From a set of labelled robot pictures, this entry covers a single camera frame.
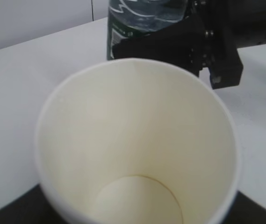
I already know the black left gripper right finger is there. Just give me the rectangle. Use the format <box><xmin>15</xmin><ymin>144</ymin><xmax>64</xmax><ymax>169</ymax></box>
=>
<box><xmin>222</xmin><ymin>191</ymin><xmax>266</xmax><ymax>224</ymax></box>

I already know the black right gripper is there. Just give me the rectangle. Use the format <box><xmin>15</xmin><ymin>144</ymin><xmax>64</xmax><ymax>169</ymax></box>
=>
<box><xmin>112</xmin><ymin>0</ymin><xmax>266</xmax><ymax>89</ymax></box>

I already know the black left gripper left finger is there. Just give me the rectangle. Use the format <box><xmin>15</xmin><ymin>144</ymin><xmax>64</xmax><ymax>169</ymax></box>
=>
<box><xmin>0</xmin><ymin>185</ymin><xmax>53</xmax><ymax>224</ymax></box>

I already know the clear water bottle green label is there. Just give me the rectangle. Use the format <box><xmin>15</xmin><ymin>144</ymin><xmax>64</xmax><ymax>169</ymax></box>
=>
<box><xmin>107</xmin><ymin>0</ymin><xmax>188</xmax><ymax>60</ymax></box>

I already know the white paper cup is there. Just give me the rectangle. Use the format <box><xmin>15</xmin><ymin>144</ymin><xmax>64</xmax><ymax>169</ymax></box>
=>
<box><xmin>35</xmin><ymin>58</ymin><xmax>241</xmax><ymax>224</ymax></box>

